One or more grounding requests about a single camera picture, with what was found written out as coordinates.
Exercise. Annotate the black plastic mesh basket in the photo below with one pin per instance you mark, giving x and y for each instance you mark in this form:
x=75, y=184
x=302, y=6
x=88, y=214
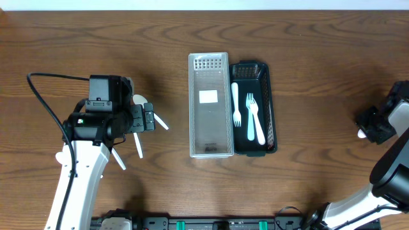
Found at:
x=254, y=77

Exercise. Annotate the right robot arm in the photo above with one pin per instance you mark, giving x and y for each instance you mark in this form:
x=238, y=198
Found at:
x=387, y=191

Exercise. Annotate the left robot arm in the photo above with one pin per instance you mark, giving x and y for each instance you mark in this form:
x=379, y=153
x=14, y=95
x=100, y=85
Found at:
x=105, y=115

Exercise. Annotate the white label sticker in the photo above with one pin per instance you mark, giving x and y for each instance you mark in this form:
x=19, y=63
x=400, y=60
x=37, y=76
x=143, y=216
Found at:
x=208, y=96

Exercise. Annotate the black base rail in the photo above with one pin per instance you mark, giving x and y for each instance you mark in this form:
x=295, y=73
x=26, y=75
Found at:
x=122, y=219

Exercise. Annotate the clear plastic mesh basket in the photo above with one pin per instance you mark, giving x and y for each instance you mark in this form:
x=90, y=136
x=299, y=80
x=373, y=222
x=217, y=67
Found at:
x=210, y=124

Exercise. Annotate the white plastic spoon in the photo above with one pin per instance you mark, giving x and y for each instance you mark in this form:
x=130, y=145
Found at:
x=139, y=99
x=118, y=159
x=361, y=134
x=60, y=157
x=138, y=145

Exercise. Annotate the white plastic fork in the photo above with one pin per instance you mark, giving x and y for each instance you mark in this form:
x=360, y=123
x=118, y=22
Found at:
x=250, y=123
x=236, y=113
x=259, y=130

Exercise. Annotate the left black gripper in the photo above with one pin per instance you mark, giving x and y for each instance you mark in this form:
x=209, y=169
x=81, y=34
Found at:
x=148, y=117

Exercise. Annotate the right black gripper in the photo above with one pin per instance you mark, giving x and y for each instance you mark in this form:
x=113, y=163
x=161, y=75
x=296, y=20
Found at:
x=370, y=122

